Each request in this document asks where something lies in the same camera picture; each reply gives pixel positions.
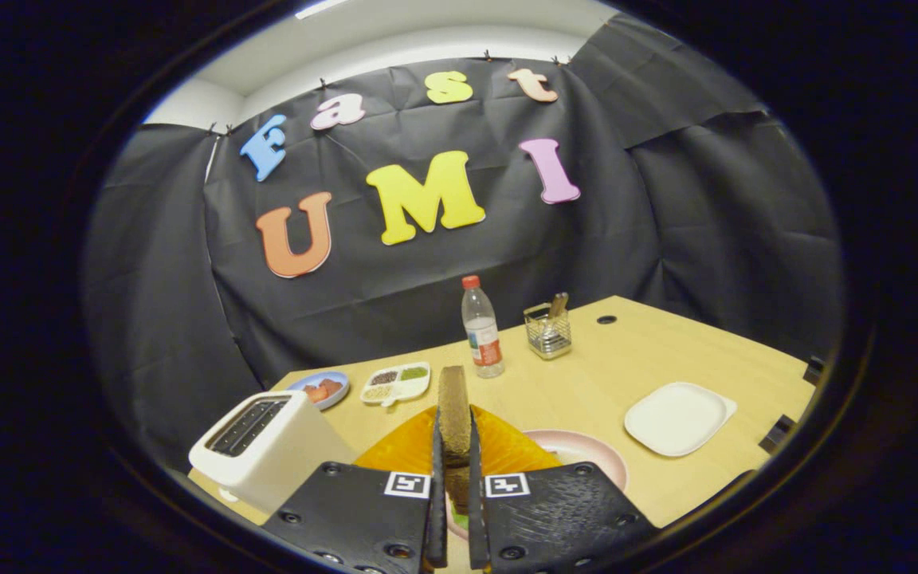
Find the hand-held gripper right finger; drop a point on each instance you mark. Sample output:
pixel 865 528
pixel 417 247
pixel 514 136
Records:
pixel 476 518

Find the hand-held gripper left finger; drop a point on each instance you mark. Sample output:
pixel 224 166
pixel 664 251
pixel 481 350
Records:
pixel 437 510

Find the green lettuce leaf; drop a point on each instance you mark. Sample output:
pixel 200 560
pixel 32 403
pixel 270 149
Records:
pixel 460 520

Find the brown toast slice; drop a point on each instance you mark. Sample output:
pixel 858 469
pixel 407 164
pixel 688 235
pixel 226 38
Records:
pixel 453 422

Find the white divided condiment tray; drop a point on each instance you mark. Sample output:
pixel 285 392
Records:
pixel 395 384

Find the pink round plate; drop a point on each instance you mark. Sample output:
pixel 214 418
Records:
pixel 598 462

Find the white toaster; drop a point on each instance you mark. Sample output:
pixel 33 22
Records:
pixel 284 462

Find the red food pieces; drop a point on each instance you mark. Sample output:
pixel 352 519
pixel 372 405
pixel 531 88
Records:
pixel 323 391

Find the clear plastic water bottle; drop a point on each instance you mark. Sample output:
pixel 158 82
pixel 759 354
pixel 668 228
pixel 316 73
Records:
pixel 483 335

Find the small blue plate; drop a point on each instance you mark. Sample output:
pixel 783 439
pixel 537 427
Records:
pixel 300 384

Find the white square plate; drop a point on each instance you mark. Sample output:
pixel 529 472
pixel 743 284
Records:
pixel 678 418

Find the black block at table edge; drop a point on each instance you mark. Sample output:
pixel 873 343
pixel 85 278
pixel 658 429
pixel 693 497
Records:
pixel 778 434
pixel 814 371

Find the ceiling light panel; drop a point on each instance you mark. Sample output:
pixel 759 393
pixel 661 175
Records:
pixel 322 8

